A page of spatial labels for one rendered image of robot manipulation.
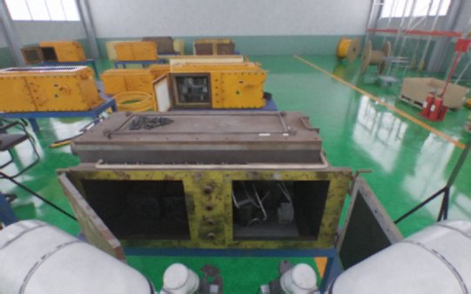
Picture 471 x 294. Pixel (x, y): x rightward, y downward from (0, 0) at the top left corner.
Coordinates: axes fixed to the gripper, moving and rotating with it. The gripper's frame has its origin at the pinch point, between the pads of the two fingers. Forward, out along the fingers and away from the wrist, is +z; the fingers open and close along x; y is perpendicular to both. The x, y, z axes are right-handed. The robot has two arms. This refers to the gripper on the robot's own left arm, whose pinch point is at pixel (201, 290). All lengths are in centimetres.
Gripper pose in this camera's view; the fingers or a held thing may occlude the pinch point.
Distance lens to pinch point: 129.7
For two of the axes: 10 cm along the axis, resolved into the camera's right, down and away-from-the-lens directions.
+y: 1.1, -7.8, 6.2
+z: 1.8, 6.3, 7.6
